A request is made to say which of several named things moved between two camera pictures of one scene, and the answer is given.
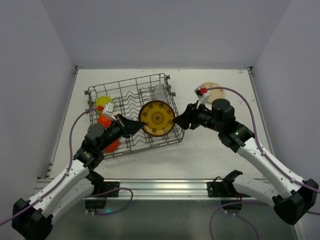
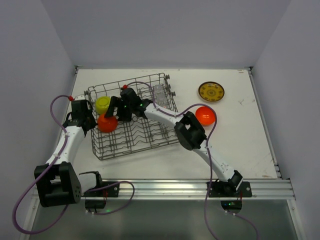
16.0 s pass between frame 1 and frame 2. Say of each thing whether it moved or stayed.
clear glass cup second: stayed
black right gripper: moved
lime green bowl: stayed
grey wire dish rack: stayed
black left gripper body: moved
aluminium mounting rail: stayed
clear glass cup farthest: stayed
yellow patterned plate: moved
